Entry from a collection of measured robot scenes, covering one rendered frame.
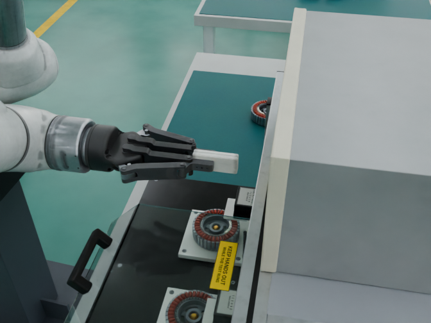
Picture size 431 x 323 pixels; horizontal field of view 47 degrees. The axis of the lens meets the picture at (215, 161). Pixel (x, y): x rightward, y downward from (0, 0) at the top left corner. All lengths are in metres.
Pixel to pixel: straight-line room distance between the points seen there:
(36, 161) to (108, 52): 2.97
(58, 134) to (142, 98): 2.39
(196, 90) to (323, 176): 1.24
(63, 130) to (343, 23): 0.50
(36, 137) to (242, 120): 0.94
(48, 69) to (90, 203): 1.11
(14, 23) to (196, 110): 0.64
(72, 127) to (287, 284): 0.40
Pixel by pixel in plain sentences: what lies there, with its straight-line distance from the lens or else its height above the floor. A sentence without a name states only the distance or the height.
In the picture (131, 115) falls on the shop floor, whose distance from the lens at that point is 3.02.
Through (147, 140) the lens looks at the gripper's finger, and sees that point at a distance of 0.80.
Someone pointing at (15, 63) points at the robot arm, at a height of 1.05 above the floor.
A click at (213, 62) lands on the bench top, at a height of 0.75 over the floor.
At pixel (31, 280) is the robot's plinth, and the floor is 0.24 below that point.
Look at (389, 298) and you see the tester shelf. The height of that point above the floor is 1.11.
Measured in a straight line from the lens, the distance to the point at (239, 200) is 1.09.
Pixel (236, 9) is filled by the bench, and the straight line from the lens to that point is 2.43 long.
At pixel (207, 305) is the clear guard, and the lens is 0.74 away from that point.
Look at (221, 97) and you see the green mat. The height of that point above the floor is 0.75.
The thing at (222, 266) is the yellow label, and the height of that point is 1.07.
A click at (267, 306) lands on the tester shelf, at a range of 0.68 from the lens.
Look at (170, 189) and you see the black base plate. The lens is 1.34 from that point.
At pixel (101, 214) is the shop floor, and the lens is 2.41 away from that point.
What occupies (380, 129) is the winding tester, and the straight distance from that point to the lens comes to 0.64.
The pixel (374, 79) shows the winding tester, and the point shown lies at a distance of 0.74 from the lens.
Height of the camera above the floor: 1.67
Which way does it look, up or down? 39 degrees down
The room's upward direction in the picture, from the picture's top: straight up
